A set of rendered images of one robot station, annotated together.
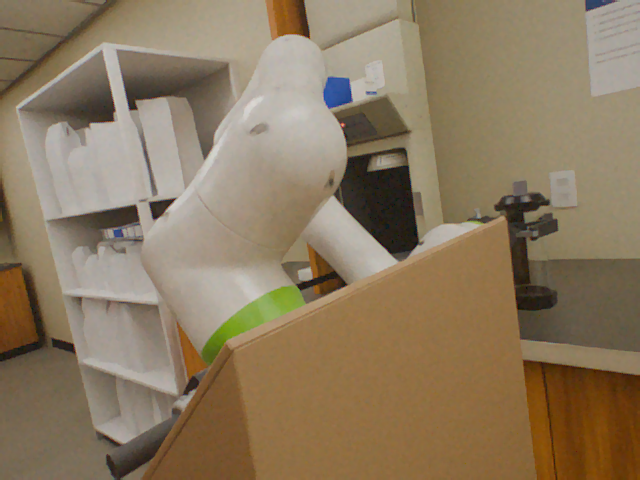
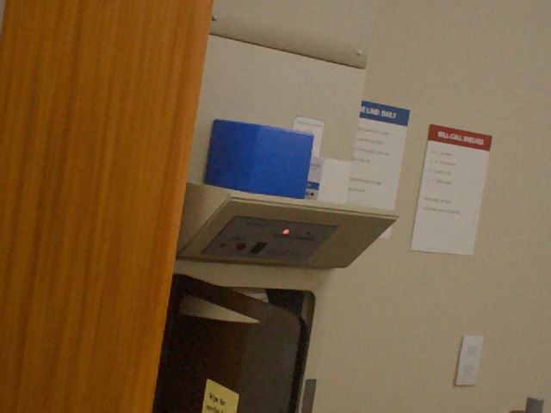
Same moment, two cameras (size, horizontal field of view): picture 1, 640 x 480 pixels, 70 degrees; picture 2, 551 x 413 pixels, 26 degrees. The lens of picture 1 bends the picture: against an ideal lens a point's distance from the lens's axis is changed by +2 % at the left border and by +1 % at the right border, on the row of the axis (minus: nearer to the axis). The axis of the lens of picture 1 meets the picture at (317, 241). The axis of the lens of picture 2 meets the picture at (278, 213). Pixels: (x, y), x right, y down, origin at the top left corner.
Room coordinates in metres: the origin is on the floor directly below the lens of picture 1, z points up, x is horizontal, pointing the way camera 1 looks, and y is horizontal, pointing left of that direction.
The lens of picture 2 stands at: (1.20, 1.46, 1.57)
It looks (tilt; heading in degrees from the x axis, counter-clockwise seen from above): 3 degrees down; 276
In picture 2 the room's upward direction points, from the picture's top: 9 degrees clockwise
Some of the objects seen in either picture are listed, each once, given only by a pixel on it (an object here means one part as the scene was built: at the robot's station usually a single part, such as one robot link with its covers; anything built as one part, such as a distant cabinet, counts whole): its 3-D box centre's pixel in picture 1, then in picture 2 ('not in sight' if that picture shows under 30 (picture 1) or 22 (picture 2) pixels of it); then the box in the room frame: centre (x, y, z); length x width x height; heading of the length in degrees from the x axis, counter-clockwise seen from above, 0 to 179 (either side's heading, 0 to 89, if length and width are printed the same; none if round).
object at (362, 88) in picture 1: (364, 91); (324, 179); (1.33, -0.20, 1.54); 0.05 x 0.05 x 0.06; 42
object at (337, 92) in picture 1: (329, 96); (259, 158); (1.42, -0.11, 1.55); 0.10 x 0.10 x 0.09; 48
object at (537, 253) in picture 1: (525, 250); not in sight; (0.96, -0.44, 1.09); 0.11 x 0.11 x 0.21
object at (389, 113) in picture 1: (353, 123); (287, 231); (1.37, -0.16, 1.46); 0.32 x 0.11 x 0.10; 48
